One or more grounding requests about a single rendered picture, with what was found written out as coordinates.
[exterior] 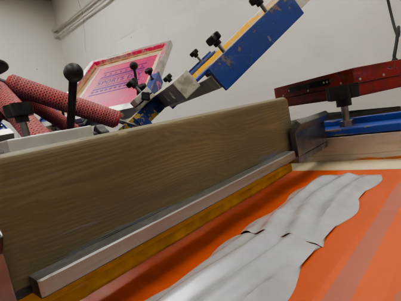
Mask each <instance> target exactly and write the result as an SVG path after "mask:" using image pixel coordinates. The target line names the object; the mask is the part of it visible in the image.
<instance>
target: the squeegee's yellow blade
mask: <svg viewBox="0 0 401 301"><path fill-rule="evenodd" d="M289 165H291V163H290V164H286V165H284V166H282V167H280V168H278V169H277V170H275V171H273V172H271V173H270V174H268V175H266V176H264V177H262V178H261V179H259V180H257V181H255V182H254V183H251V184H250V185H248V186H246V187H244V188H243V189H241V190H239V191H237V192H235V193H233V194H232V195H230V196H228V197H227V198H224V199H222V200H221V201H219V202H217V203H216V204H214V205H212V206H210V207H208V208H206V209H205V210H203V211H201V212H200V213H198V214H195V215H194V216H192V217H190V218H189V219H187V220H185V221H183V222H181V223H179V224H178V225H176V226H174V227H172V228H171V229H168V230H167V231H165V232H163V233H161V234H160V235H158V236H156V237H154V238H152V239H151V240H149V241H147V242H145V243H144V244H142V245H140V246H138V247H136V248H135V249H133V250H131V251H129V252H127V253H125V254H124V255H122V256H120V257H118V258H117V259H115V260H112V261H111V262H109V263H107V264H106V265H104V266H102V267H100V268H98V269H96V270H95V271H93V272H91V273H90V274H88V275H86V276H84V277H82V278H80V279H79V280H77V281H75V282H73V283H71V284H69V285H68V286H66V287H64V288H62V289H61V290H59V291H57V292H55V293H53V294H52V295H50V296H48V297H46V298H43V299H41V298H40V297H38V296H37V295H35V294H34V293H32V294H30V295H28V296H26V297H24V298H22V299H20V300H18V301H53V300H55V299H56V298H58V297H60V296H62V295H64V294H65V293H67V292H68V291H70V290H72V289H74V288H76V287H77V286H79V285H81V284H83V283H84V282H86V281H88V280H90V279H91V278H93V277H95V276H97V275H98V274H100V273H102V272H104V271H106V270H107V269H109V268H111V267H112V266H115V265H116V264H118V263H119V262H121V261H123V260H125V259H127V258H128V257H130V256H132V255H133V254H135V253H137V252H139V251H140V250H142V249H144V248H146V247H148V246H149V245H151V244H153V243H154V242H156V241H158V240H160V239H161V238H163V237H165V236H167V235H169V234H170V233H172V232H174V231H176V230H177V229H179V228H181V227H183V226H184V225H186V224H188V223H190V222H191V221H193V220H195V219H197V218H198V217H200V216H202V215H204V214H205V213H207V212H209V211H211V210H212V209H214V208H216V207H218V206H219V205H221V204H223V203H225V202H226V201H228V200H230V199H232V198H233V197H235V196H237V195H239V194H241V193H242V192H244V191H246V190H247V189H249V188H251V187H253V186H255V185H256V184H258V183H259V182H262V181H263V180H265V179H267V178H268V177H270V176H272V175H274V174H276V173H277V172H279V171H280V170H283V169H284V168H286V167H288V166H289Z"/></svg>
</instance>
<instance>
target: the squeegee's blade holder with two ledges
mask: <svg viewBox="0 0 401 301"><path fill-rule="evenodd" d="M295 159H296V157H295V152H294V151H285V152H282V153H280V154H278V155H276V156H274V157H272V158H270V159H268V160H266V161H264V162H262V163H260V164H258V165H256V166H254V167H252V168H250V169H247V170H245V171H243V172H241V173H239V174H237V175H235V176H233V177H231V178H229V179H227V180H225V181H223V182H221V183H219V184H217V185H215V186H213V187H211V188H208V189H206V190H204V191H202V192H200V193H198V194H196V195H194V196H192V197H190V198H187V199H185V200H184V201H182V202H179V203H178V204H176V205H173V206H171V207H169V208H167V209H165V210H163V211H161V212H159V213H157V214H155V215H152V216H150V217H148V218H146V219H144V220H142V221H140V222H138V223H136V224H134V225H132V226H130V227H128V228H126V229H124V230H122V231H120V232H118V233H116V234H113V235H111V236H109V237H107V238H105V239H103V240H101V241H99V242H97V243H95V244H93V245H91V246H89V247H87V248H85V249H83V250H81V251H79V252H76V253H74V254H72V255H70V256H68V257H66V258H64V259H62V260H60V261H58V262H55V263H53V264H52V265H49V266H47V267H46V268H43V269H41V270H40V271H37V272H35V273H33V274H31V275H29V279H30V283H31V286H32V290H33V293H34V294H35V295H37V296H38V297H40V298H41V299H43V298H46V297H48V296H50V295H52V294H53V293H55V292H57V291H59V290H61V289H62V288H64V287H66V286H68V285H69V284H71V283H73V282H75V281H77V280H79V279H80V278H82V277H84V276H86V275H88V274H90V273H91V272H93V271H95V270H96V269H98V268H100V267H102V266H104V265H106V264H107V263H109V262H111V261H112V260H115V259H117V258H118V257H120V256H122V255H124V254H125V253H127V252H129V251H131V250H133V249H135V248H136V247H138V246H140V245H142V244H144V243H145V242H147V241H149V240H151V239H152V238H154V237H156V236H158V235H160V234H161V233H163V232H165V231H167V230H168V229H171V228H172V227H174V226H176V225H178V224H179V223H181V222H183V221H185V220H187V219H189V218H190V217H192V216H194V215H195V214H198V213H200V212H201V211H203V210H205V209H206V208H208V207H210V206H212V205H214V204H216V203H217V202H219V201H221V200H222V199H224V198H227V197H228V196H230V195H232V194H233V193H235V192H237V191H239V190H241V189H243V188H244V187H246V186H248V185H250V184H251V183H254V182H255V181H257V180H259V179H261V178H262V177H264V176H266V175H268V174H270V173H271V172H273V171H275V170H277V169H278V168H280V167H282V166H284V165H286V164H287V163H289V162H291V161H293V160H295Z"/></svg>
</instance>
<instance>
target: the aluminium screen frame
mask: <svg viewBox="0 0 401 301"><path fill-rule="evenodd" d="M326 139H327V143H328V147H326V148H324V149H323V150H321V151H319V152H318V153H316V154H314V155H313V156H311V157H309V158H307V159H306V160H304V161H303V162H325V161H354V160H369V159H398V158H401V130H397V131H385V132H377V133H365V134H353V135H346V136H334V137H327V138H326Z"/></svg>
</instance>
